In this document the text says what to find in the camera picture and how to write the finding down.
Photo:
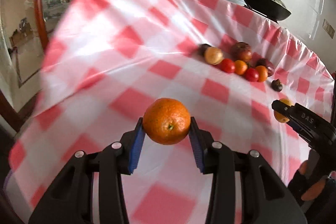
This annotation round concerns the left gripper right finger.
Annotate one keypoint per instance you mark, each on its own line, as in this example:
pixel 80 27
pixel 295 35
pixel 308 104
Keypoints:
pixel 265 198

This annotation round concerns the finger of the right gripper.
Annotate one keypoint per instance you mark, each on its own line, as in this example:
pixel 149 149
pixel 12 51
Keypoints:
pixel 286 108

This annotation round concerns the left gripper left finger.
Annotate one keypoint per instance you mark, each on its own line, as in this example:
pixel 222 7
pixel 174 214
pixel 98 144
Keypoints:
pixel 69 197

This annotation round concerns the yellow orange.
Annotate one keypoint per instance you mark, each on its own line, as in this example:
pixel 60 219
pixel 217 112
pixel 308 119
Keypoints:
pixel 279 117

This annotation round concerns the dark mangosteen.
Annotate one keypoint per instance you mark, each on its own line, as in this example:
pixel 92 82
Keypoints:
pixel 277 85

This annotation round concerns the red tomato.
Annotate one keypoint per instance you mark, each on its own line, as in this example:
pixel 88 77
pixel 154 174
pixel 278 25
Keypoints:
pixel 227 65
pixel 251 75

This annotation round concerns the large orange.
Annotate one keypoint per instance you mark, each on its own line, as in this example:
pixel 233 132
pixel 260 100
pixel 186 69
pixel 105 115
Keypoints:
pixel 166 121

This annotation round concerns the small orange right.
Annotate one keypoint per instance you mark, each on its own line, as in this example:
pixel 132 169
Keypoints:
pixel 263 73

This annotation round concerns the small orange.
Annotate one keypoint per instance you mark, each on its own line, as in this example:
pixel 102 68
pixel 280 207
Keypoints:
pixel 263 73
pixel 240 67

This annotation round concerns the dark red passion fruit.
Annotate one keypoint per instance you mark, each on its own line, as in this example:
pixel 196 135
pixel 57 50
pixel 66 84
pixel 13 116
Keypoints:
pixel 266 63

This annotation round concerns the small orange middle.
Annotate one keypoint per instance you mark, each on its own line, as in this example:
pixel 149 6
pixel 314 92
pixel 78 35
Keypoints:
pixel 240 67

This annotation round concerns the red pomegranate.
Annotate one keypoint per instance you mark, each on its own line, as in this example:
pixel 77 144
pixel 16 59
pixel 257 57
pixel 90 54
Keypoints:
pixel 241 51

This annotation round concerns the yellow round fruit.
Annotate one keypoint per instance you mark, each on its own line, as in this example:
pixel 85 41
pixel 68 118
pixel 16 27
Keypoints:
pixel 213 55

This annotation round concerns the dark purple fruit behind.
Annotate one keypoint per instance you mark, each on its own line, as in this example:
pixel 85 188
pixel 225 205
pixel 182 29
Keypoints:
pixel 202 48

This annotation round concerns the red white checkered tablecloth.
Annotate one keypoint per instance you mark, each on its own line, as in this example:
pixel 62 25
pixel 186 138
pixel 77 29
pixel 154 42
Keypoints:
pixel 108 60

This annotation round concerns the brown wooden door frame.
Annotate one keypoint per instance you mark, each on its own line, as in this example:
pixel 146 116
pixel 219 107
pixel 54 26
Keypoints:
pixel 41 27

